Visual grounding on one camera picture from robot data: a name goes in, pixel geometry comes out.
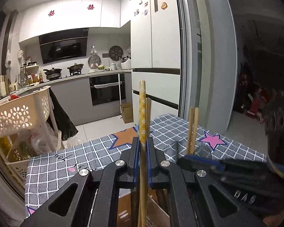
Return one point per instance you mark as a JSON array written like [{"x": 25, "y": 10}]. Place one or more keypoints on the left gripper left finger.
[{"x": 90, "y": 198}]

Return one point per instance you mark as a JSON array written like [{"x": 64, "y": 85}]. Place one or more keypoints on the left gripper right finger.
[{"x": 195, "y": 197}]

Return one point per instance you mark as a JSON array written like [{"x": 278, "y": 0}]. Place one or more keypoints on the yellow patterned chopstick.
[{"x": 143, "y": 139}]

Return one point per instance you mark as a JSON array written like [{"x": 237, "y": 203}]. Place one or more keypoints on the plain wooden chopstick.
[
  {"x": 190, "y": 129},
  {"x": 148, "y": 116},
  {"x": 195, "y": 114}
]

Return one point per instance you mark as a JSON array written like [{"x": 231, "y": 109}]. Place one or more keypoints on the blue translucent plastic spoon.
[{"x": 203, "y": 151}]

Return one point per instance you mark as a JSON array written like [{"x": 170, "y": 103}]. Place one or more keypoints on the beige utensil holder caddy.
[{"x": 131, "y": 212}]

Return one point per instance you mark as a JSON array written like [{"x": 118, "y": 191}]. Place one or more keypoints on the grey checkered tablecloth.
[{"x": 49, "y": 172}]

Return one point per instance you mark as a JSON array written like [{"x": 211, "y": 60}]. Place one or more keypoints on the black bag hanging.
[{"x": 64, "y": 124}]

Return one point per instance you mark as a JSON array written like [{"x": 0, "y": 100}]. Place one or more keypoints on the cream flower-cutout storage cart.
[{"x": 32, "y": 112}]

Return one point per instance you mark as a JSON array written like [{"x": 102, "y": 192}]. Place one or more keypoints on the cardboard box on floor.
[{"x": 127, "y": 112}]

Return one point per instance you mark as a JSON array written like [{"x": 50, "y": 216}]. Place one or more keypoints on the black built-in oven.
[{"x": 107, "y": 88}]

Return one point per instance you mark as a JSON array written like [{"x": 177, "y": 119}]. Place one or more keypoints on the black wok on stove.
[{"x": 52, "y": 74}]

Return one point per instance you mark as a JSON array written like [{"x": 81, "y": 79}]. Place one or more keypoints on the black pot on stove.
[{"x": 75, "y": 69}]

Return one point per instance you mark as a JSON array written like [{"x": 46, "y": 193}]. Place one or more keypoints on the black range hood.
[{"x": 61, "y": 45}]

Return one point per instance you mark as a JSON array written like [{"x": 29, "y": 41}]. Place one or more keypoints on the white refrigerator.
[{"x": 155, "y": 55}]

